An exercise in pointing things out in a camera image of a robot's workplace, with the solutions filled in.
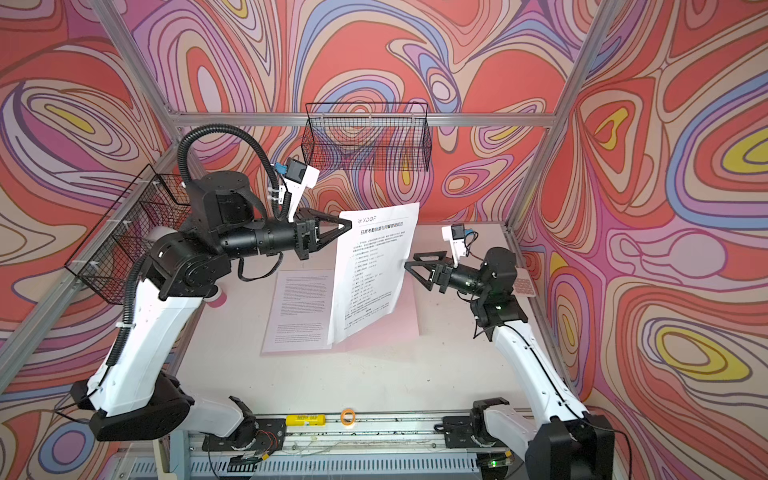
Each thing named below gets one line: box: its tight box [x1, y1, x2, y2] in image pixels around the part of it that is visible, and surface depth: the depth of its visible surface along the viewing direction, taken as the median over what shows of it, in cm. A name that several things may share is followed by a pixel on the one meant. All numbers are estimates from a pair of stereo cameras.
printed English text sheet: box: [262, 269, 336, 353], surface depth 95 cm
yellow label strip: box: [285, 414, 327, 427], surface depth 76 cm
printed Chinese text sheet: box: [327, 202, 420, 346], surface depth 61 cm
